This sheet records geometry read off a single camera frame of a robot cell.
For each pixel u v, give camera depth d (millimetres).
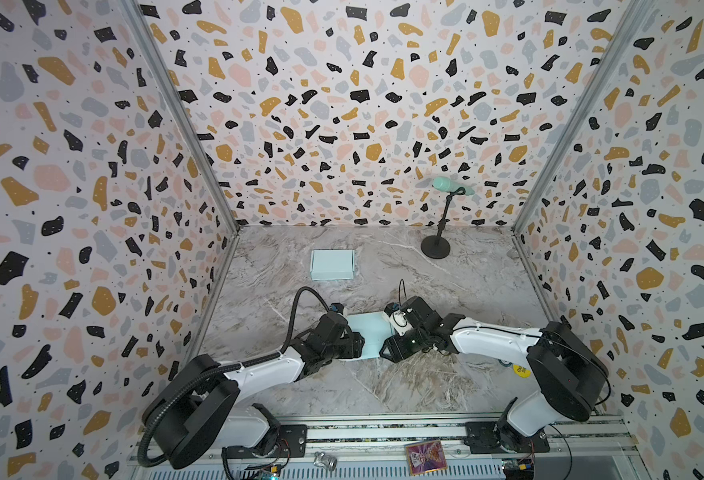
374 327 900
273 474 702
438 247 1157
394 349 765
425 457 703
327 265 1069
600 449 763
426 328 693
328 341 676
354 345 781
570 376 449
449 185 900
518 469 716
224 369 456
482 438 744
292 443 729
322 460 702
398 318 789
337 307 802
